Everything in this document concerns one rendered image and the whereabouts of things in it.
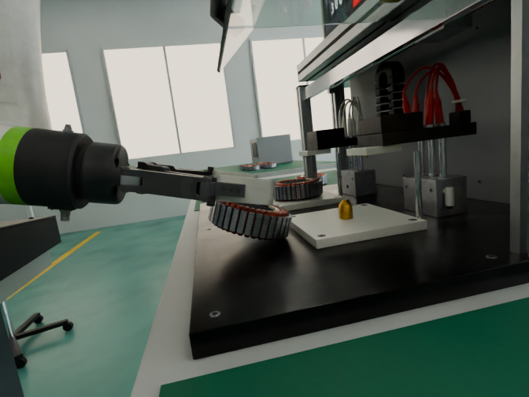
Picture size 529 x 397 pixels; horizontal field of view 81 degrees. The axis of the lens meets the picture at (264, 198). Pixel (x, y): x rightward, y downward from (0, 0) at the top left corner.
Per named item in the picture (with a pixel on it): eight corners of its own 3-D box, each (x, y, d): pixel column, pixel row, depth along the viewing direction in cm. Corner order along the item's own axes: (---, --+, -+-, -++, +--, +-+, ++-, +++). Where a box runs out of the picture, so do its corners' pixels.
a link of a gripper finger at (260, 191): (215, 174, 36) (215, 174, 35) (274, 179, 37) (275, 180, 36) (212, 200, 36) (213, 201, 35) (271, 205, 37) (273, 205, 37)
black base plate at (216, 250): (193, 361, 23) (187, 332, 22) (201, 211, 85) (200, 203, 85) (671, 250, 31) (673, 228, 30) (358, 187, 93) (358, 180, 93)
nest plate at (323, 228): (316, 249, 37) (316, 239, 37) (285, 223, 52) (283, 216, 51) (427, 229, 40) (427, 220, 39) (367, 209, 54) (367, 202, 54)
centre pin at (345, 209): (342, 220, 44) (341, 202, 44) (337, 217, 46) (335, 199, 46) (355, 218, 45) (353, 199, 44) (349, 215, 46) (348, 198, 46)
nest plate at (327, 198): (272, 213, 61) (271, 207, 60) (259, 202, 75) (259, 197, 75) (344, 202, 63) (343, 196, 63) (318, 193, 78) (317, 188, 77)
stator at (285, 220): (208, 232, 36) (214, 202, 36) (207, 213, 47) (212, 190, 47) (297, 247, 39) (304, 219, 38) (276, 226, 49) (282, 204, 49)
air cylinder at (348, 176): (355, 196, 67) (353, 171, 67) (341, 192, 75) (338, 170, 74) (376, 193, 68) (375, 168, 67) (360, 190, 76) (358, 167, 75)
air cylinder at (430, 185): (436, 218, 44) (435, 179, 43) (403, 209, 51) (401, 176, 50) (467, 213, 45) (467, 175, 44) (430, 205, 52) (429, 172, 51)
